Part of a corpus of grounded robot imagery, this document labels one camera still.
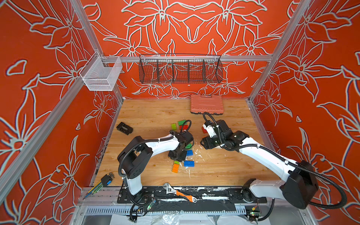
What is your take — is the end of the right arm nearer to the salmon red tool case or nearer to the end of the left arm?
the end of the left arm

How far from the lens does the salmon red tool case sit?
1087 mm

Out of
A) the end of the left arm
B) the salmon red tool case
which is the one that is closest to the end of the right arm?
the end of the left arm
